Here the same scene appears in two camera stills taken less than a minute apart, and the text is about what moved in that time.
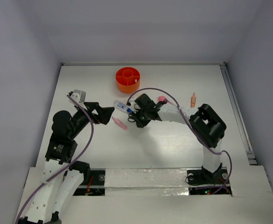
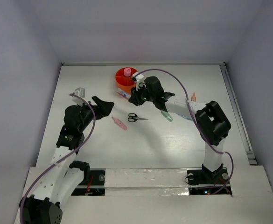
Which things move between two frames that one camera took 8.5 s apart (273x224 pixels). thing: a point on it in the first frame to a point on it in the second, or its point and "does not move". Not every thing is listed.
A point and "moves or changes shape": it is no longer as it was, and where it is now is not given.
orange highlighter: [193, 101] does not move
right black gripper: [140, 122] to [135, 98]
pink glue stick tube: [162, 98] moves or changes shape
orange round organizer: [128, 80] does not move
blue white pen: [122, 106] to [126, 95]
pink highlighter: [119, 123] does not move
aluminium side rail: [251, 155] does not move
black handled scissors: [131, 118] does not move
